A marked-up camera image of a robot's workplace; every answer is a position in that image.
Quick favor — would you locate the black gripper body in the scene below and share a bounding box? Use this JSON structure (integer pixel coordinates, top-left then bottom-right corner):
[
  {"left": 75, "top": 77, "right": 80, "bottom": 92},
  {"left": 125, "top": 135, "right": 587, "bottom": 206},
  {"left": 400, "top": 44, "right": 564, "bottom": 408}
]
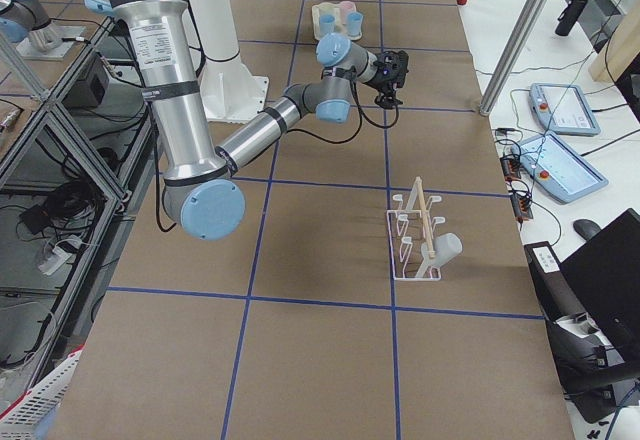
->
[{"left": 373, "top": 79, "right": 398, "bottom": 103}]

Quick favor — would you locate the grey plastic cup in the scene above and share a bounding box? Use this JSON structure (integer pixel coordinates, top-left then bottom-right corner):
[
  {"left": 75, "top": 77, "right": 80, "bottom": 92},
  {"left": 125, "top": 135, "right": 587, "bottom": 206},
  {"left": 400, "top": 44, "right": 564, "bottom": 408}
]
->
[{"left": 427, "top": 233, "right": 463, "bottom": 268}]

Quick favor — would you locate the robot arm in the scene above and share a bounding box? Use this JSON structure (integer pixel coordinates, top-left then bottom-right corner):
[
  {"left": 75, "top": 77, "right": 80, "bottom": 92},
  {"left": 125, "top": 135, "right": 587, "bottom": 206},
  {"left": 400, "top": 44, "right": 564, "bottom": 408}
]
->
[{"left": 85, "top": 0, "right": 409, "bottom": 240}]

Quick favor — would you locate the blue plastic cup far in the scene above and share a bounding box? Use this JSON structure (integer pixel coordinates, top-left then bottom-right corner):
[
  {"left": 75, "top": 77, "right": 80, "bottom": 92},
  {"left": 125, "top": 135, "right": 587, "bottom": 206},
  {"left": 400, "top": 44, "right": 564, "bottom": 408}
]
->
[{"left": 346, "top": 11, "right": 364, "bottom": 38}]

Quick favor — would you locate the blue plastic cup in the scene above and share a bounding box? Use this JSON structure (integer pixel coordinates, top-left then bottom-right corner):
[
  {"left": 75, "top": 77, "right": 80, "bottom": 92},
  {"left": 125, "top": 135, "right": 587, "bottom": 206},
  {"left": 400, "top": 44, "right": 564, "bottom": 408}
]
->
[
  {"left": 318, "top": 14, "right": 335, "bottom": 38},
  {"left": 346, "top": 11, "right": 364, "bottom": 38}
]

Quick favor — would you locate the blue plastic cup near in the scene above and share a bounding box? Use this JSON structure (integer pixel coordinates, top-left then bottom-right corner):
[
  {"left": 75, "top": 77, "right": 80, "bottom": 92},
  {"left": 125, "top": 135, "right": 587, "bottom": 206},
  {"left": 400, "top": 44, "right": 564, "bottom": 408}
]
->
[{"left": 318, "top": 14, "right": 335, "bottom": 38}]

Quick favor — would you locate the pink plastic cup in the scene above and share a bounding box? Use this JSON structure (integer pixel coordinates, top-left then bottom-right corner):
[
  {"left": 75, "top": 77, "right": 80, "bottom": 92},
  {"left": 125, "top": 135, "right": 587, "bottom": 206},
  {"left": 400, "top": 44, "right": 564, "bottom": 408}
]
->
[{"left": 338, "top": 1, "right": 357, "bottom": 18}]

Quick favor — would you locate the pale green plastic cup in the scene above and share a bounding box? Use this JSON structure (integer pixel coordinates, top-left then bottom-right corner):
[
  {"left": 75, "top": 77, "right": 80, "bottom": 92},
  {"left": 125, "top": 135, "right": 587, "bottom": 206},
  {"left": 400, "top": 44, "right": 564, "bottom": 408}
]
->
[{"left": 315, "top": 2, "right": 339, "bottom": 21}]

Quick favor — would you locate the cream plastic tray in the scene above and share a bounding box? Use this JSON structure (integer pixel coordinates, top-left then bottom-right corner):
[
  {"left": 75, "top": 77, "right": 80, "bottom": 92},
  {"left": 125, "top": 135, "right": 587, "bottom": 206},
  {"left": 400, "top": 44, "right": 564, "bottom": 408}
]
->
[{"left": 311, "top": 4, "right": 362, "bottom": 41}]

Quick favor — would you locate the far teach pendant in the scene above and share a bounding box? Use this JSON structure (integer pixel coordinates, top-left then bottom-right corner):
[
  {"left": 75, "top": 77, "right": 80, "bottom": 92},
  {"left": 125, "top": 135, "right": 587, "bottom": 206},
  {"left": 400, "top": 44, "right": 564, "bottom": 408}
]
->
[{"left": 529, "top": 83, "right": 601, "bottom": 137}]

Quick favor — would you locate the teach pendant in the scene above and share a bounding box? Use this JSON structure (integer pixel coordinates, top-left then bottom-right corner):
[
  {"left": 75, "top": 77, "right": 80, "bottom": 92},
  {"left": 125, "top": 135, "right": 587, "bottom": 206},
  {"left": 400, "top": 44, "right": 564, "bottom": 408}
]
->
[
  {"left": 512, "top": 132, "right": 609, "bottom": 204},
  {"left": 529, "top": 83, "right": 601, "bottom": 137}
]

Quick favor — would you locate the near teach pendant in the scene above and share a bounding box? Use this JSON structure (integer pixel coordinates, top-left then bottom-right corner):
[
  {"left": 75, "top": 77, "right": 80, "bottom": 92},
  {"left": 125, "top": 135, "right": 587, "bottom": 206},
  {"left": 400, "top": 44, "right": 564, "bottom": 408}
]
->
[{"left": 512, "top": 132, "right": 609, "bottom": 204}]

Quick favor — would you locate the black bottle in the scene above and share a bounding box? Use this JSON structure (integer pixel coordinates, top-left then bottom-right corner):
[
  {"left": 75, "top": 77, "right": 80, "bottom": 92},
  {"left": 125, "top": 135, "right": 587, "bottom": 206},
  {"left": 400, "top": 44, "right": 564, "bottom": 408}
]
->
[{"left": 554, "top": 0, "right": 589, "bottom": 37}]

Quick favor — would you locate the black computer mouse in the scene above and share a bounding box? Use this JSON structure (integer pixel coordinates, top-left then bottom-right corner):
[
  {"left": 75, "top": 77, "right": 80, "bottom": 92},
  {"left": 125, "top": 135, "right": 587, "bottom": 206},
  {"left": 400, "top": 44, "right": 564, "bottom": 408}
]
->
[{"left": 572, "top": 218, "right": 601, "bottom": 241}]

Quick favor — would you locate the black laptop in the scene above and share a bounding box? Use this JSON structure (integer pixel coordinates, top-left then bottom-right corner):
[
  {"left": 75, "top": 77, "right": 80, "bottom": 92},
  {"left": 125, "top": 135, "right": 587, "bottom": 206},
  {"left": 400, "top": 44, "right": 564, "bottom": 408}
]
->
[{"left": 561, "top": 208, "right": 640, "bottom": 361}]

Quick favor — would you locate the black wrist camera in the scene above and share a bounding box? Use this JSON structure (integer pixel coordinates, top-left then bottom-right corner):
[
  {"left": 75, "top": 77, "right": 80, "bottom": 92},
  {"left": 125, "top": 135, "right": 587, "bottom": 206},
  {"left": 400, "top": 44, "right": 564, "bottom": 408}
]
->
[{"left": 374, "top": 50, "right": 409, "bottom": 88}]

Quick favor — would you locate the black camera cable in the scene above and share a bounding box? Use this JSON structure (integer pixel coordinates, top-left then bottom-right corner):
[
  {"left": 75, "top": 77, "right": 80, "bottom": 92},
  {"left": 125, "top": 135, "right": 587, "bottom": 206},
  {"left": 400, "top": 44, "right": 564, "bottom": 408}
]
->
[{"left": 289, "top": 79, "right": 401, "bottom": 144}]

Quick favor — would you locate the white wire cup rack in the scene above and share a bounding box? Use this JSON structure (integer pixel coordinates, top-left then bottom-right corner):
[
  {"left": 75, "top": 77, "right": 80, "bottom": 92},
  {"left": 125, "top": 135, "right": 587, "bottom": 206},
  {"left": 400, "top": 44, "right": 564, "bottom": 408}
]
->
[{"left": 386, "top": 176, "right": 445, "bottom": 282}]

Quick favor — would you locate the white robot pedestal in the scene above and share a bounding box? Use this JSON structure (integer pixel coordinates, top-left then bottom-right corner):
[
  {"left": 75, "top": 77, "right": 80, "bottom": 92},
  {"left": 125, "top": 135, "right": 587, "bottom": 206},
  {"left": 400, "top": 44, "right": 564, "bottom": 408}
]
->
[{"left": 189, "top": 0, "right": 269, "bottom": 123}]

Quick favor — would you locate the aluminium frame post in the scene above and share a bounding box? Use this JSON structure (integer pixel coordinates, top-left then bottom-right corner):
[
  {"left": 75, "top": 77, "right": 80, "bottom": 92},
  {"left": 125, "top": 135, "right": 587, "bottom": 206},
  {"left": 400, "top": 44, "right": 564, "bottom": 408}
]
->
[{"left": 478, "top": 0, "right": 547, "bottom": 116}]

